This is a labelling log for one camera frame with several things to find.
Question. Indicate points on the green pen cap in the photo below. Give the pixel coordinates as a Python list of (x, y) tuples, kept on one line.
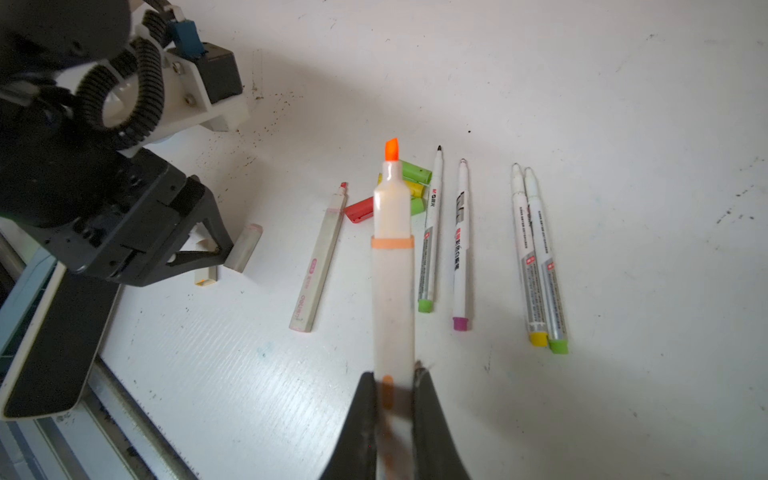
[(416, 174), (417, 206)]

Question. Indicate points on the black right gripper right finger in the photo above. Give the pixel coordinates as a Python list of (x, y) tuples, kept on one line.
[(434, 451)]

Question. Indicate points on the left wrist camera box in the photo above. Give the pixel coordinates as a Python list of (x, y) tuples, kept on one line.
[(202, 82)]

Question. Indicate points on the white marker green end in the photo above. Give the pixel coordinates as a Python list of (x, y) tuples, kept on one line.
[(427, 284)]

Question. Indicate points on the red pen cap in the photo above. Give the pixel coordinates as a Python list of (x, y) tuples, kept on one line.
[(360, 211)]

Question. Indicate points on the white marker yellow end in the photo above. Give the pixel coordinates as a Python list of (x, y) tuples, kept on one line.
[(527, 261)]

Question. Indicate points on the translucent highlighter cap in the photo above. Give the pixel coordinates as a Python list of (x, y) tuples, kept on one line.
[(243, 248)]

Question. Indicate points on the green pen cap lower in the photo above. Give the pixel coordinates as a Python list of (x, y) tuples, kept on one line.
[(417, 206)]

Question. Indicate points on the blue white stapler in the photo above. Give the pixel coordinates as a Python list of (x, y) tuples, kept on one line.
[(52, 325)]

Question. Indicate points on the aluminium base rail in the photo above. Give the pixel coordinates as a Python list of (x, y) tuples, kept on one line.
[(105, 436)]

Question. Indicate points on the green pen cap upper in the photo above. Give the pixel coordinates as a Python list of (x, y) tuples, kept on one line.
[(416, 174)]

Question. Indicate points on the white marker lime end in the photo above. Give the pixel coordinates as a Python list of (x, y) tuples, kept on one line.
[(555, 319)]

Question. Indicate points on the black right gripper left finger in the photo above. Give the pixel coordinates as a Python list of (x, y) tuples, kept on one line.
[(355, 454)]

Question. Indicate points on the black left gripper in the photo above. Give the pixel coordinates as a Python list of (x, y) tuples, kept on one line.
[(101, 214)]

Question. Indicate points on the yellow pen cap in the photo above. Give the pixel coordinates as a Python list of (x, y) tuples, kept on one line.
[(416, 189)]

